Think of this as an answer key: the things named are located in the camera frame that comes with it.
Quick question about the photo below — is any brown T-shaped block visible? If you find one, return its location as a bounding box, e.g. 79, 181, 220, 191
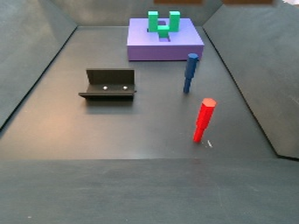
154, 0, 275, 4

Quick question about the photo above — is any purple board block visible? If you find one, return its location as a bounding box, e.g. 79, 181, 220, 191
127, 18, 204, 61

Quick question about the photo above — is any red hexagonal peg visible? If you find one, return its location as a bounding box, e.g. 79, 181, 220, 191
192, 98, 218, 143

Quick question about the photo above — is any blue hexagonal peg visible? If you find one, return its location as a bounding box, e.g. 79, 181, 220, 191
183, 53, 199, 94

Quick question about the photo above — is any green U-shaped block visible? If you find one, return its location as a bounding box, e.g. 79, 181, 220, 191
147, 11, 180, 39

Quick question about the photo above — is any black angle bracket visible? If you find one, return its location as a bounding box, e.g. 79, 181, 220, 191
79, 68, 136, 99

